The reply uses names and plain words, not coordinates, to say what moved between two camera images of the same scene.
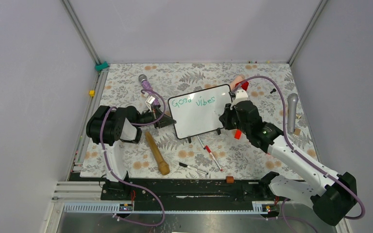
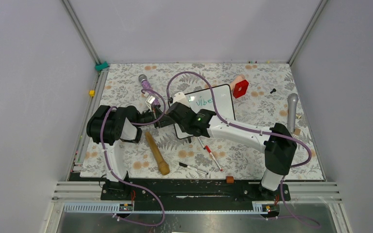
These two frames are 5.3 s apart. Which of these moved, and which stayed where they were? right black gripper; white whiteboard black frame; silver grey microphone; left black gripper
Moved: right black gripper
Stayed: left black gripper; white whiteboard black frame; silver grey microphone
